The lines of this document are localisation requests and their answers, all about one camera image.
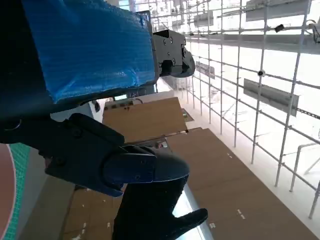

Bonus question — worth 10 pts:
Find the right robot hand black glove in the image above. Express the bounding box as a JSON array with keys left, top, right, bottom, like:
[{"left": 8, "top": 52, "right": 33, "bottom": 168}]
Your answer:
[{"left": 112, "top": 174, "right": 209, "bottom": 240}]

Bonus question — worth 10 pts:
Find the left robot hand blue tape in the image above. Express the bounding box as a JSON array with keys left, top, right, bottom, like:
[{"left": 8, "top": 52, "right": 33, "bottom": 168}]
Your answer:
[{"left": 0, "top": 0, "right": 196, "bottom": 198}]

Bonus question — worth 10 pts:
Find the pink bowl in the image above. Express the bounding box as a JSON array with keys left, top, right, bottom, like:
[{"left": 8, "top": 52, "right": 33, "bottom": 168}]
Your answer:
[{"left": 0, "top": 143, "right": 17, "bottom": 240}]

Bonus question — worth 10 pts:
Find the brown wooden desk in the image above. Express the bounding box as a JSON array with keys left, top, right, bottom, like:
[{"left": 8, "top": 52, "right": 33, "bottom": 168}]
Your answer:
[
  {"left": 166, "top": 127, "right": 320, "bottom": 240},
  {"left": 102, "top": 96, "right": 189, "bottom": 144},
  {"left": 61, "top": 186, "right": 124, "bottom": 240}
]

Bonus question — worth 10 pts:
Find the green cutting mat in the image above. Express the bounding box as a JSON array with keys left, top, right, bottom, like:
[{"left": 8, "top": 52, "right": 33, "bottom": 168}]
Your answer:
[{"left": 7, "top": 143, "right": 31, "bottom": 240}]

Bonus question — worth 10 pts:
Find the grey hanging panel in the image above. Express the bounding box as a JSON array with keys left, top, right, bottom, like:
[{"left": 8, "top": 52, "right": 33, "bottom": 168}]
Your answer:
[
  {"left": 245, "top": 0, "right": 313, "bottom": 23},
  {"left": 243, "top": 78, "right": 300, "bottom": 118}
]

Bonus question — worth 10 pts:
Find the white scaffold grid frame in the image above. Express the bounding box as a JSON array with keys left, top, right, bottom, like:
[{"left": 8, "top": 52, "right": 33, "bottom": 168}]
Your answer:
[{"left": 149, "top": 0, "right": 320, "bottom": 221}]

